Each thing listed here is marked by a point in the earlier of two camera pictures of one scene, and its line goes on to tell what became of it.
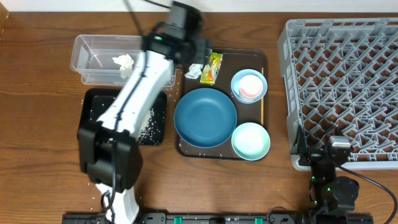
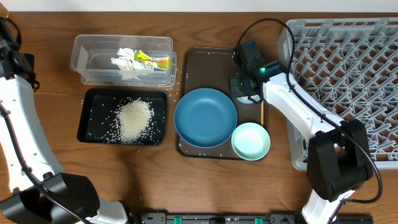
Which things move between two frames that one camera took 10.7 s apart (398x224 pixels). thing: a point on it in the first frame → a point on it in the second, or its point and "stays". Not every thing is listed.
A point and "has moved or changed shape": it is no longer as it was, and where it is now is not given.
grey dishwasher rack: [340, 78] stays
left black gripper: [201, 51] → [28, 61]
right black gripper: [311, 154] → [237, 91]
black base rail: [218, 218] stays
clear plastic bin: [92, 56] stays
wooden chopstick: [262, 104] stays
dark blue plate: [205, 117] stays
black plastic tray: [151, 128] stays
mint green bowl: [250, 141] stays
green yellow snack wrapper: [210, 71] has moved or changed shape
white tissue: [194, 71] has moved or changed shape
